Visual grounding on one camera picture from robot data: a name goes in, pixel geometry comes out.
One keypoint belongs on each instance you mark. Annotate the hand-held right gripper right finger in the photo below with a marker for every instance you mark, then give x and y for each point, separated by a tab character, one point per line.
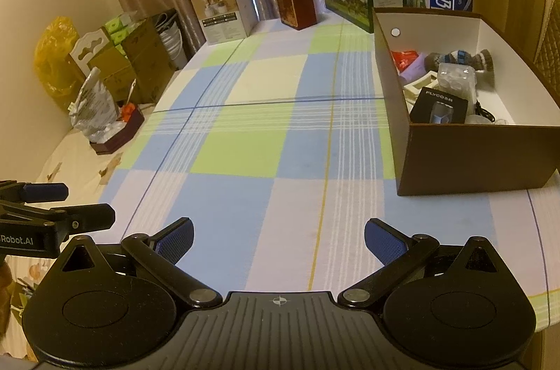
385	241

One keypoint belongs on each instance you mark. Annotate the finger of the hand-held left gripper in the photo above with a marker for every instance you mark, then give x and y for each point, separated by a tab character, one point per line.
43	190
89	216

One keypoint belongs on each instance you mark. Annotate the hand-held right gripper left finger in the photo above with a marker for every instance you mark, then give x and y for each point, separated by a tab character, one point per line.
175	239

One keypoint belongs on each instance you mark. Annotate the brown cardboard box white inside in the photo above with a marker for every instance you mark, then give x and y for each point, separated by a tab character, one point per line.
472	160

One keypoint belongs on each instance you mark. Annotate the black shaver box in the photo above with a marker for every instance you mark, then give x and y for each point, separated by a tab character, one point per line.
437	107

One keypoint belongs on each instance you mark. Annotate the white plastic holder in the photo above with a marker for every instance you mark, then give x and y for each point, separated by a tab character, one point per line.
420	88

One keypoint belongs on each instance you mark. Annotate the small purple cup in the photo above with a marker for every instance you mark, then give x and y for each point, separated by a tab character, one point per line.
418	70

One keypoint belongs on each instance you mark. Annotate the clear plastic container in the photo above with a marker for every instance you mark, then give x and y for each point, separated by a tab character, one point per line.
455	79

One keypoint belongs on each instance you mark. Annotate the red snack packet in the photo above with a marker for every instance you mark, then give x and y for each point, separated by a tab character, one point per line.
404	59

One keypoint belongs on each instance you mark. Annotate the patterned knit sock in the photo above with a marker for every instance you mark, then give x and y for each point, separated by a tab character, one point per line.
481	62

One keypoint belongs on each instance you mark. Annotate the cream printed cloth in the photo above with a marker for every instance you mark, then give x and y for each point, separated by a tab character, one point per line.
74	160

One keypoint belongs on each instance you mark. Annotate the dark red tray box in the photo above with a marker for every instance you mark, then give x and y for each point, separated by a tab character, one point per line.
118	138

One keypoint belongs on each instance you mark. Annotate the silver foil bag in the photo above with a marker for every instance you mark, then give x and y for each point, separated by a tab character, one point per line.
94	107

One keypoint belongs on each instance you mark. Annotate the small orange object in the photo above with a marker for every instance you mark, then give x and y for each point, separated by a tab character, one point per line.
127	110

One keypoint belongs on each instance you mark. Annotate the yellow plastic bag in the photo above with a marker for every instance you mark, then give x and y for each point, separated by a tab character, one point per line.
52	55

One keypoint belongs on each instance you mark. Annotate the plain brown cardboard box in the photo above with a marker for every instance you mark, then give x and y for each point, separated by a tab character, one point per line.
144	55

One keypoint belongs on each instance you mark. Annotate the stack of green packets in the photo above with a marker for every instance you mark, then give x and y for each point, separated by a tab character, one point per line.
118	27

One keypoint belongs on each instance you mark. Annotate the stack of white bowls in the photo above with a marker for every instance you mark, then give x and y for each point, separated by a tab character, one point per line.
173	42

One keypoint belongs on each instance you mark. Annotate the white product box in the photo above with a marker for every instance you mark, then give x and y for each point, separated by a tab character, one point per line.
223	16

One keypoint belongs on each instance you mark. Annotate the dark red gift box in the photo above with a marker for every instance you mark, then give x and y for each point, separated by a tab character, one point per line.
302	3

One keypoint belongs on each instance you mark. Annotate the quilted chair back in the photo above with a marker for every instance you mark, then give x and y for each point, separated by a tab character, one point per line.
551	46

